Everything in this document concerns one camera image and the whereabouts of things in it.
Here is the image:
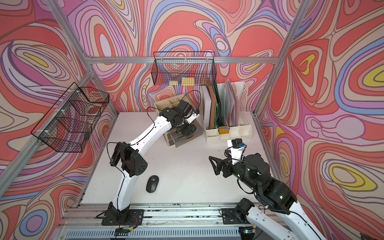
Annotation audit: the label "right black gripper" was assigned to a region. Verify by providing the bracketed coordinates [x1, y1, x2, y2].
[209, 149, 261, 192]

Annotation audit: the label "transparent top drawer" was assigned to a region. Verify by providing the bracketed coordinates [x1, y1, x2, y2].
[166, 121, 203, 148]

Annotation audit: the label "beige drawer organizer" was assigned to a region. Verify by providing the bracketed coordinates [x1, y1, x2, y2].
[155, 95, 198, 145]

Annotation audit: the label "black computer mouse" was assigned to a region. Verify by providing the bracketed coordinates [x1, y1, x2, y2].
[146, 175, 159, 193]
[182, 124, 197, 136]

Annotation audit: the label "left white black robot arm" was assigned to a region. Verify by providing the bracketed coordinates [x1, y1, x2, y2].
[109, 100, 200, 214]

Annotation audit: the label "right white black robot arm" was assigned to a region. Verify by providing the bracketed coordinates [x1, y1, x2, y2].
[209, 154, 325, 240]

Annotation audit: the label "green folder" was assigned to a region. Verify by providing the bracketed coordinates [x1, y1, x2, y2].
[213, 83, 224, 128]

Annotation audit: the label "white book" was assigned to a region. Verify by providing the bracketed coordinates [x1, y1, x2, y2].
[201, 86, 212, 127]

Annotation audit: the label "brown cardboard folder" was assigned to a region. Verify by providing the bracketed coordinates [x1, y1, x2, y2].
[208, 85, 217, 130]

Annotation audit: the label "white file rack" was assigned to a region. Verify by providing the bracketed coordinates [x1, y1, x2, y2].
[200, 82, 253, 145]

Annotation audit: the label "yellow sticky notes pad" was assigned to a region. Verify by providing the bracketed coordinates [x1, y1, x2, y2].
[181, 77, 195, 86]

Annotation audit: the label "small yellow notes pad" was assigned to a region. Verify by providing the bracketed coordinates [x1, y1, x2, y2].
[169, 81, 179, 86]

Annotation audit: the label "translucent grey folders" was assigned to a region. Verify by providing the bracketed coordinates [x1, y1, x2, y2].
[224, 79, 239, 127]

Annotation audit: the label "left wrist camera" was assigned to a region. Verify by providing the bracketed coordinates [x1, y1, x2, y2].
[185, 109, 200, 124]

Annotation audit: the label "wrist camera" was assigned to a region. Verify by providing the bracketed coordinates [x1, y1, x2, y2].
[185, 109, 200, 124]
[227, 138, 246, 165]

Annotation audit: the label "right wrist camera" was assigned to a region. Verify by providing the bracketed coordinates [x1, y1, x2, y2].
[227, 138, 246, 165]

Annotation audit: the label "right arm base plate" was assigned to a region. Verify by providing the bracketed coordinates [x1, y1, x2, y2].
[219, 208, 249, 225]

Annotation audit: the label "back black wire basket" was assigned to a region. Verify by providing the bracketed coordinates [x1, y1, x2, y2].
[151, 51, 217, 87]

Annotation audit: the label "black wire basket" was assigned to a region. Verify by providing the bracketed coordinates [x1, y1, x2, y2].
[151, 51, 217, 87]
[31, 83, 110, 153]

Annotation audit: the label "aluminium rail base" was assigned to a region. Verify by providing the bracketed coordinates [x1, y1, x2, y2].
[53, 202, 310, 240]

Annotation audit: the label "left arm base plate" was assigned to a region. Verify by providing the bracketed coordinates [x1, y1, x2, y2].
[102, 209, 144, 226]

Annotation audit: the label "left black wire basket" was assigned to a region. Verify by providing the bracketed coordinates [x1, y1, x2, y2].
[31, 83, 110, 153]

